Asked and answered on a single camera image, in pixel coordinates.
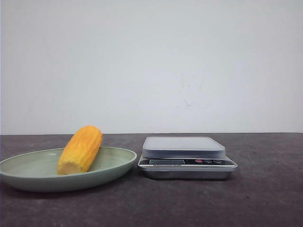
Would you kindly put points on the yellow corn cob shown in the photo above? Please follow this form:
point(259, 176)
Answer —
point(80, 151)

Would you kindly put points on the silver digital kitchen scale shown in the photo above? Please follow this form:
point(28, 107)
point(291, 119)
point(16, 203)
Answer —
point(185, 158)

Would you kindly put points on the light green plate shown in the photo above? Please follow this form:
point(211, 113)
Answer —
point(36, 171)

